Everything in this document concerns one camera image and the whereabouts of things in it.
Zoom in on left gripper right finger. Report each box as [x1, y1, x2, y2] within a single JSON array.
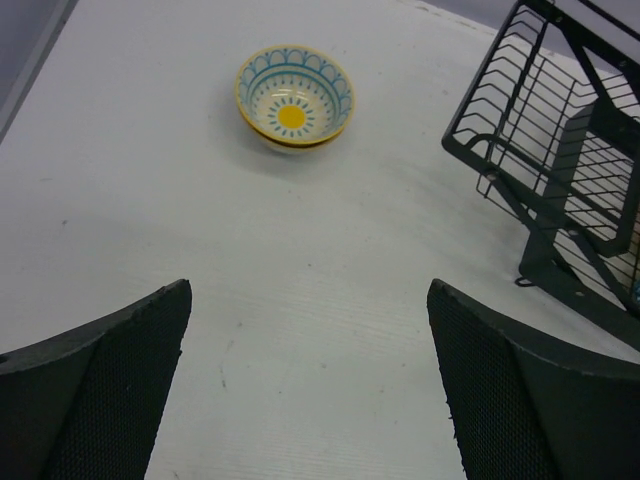
[[427, 279, 639, 479]]

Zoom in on black wire dish rack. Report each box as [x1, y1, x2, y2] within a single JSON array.
[[442, 1, 639, 317]]

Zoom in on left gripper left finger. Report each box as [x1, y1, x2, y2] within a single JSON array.
[[1, 279, 192, 479]]

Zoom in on yellow sun pattern bowl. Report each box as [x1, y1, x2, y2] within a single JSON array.
[[234, 45, 355, 124]]

